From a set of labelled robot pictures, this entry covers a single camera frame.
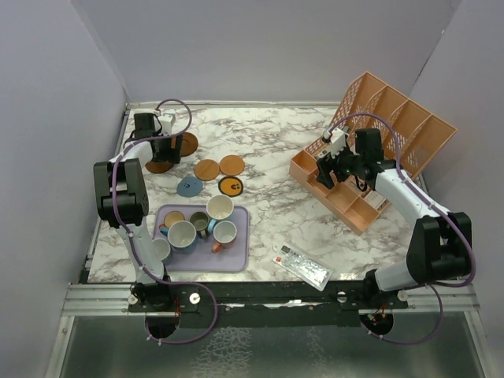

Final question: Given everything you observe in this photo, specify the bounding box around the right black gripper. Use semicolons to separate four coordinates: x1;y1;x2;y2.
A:
317;139;365;188

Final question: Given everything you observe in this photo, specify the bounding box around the dark brown grooved coaster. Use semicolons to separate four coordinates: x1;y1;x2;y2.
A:
145;161;174;174

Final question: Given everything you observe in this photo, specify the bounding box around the dark brown ringed coaster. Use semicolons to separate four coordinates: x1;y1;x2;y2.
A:
180;132;198;157

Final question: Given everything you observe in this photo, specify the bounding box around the blue round coaster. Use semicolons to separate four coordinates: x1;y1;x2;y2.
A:
176;176;203;198

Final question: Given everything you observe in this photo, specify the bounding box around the light wooden coaster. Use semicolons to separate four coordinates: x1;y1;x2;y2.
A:
195;159;220;181

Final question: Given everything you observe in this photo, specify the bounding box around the orange wooden coaster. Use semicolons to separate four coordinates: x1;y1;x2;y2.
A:
219;154;245;176

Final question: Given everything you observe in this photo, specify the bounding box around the black orange face coaster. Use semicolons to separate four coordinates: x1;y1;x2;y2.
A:
218;176;244;198

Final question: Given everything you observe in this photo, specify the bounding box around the peach plastic desk organizer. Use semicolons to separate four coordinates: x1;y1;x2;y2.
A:
289;72;457;235

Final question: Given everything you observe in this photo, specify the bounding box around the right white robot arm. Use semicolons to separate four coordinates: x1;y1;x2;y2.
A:
317;128;476;308

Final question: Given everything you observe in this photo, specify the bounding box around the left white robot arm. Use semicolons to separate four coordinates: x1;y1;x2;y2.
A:
93;110;182;311

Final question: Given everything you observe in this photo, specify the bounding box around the orange topped blue cup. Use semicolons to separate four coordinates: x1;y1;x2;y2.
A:
158;211;185;236

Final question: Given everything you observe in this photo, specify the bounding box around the white paper card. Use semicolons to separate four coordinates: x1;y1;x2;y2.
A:
364;191;389;212

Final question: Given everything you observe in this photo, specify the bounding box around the olive green small mug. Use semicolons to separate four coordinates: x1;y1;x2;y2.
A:
190;211;210;239

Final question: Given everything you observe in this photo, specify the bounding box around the cream white mug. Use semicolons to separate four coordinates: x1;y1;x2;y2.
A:
206;195;234;221

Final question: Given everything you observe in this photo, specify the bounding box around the large blue mug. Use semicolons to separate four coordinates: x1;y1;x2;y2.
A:
167;220;198;254

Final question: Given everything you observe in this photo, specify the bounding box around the grey white mug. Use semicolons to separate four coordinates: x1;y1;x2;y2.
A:
152;238;172;265

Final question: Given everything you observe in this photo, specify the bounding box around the clear plastic packet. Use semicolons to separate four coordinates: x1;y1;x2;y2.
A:
273;242;333;291

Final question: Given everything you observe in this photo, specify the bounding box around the lilac plastic tray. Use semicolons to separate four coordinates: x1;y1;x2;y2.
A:
153;204;250;272

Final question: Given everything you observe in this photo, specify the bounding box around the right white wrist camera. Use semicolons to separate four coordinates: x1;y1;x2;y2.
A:
322;128;347;158

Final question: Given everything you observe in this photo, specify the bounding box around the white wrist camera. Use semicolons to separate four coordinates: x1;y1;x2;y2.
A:
155;111;176;135
322;128;347;158

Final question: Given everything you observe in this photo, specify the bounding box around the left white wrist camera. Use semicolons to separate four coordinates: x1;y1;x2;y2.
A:
155;111;176;135

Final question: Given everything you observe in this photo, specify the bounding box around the pink handled white mug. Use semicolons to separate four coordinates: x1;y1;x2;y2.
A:
212;220;237;254

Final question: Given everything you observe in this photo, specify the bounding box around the black mounting rail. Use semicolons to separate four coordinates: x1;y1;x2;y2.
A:
128;280;408;328

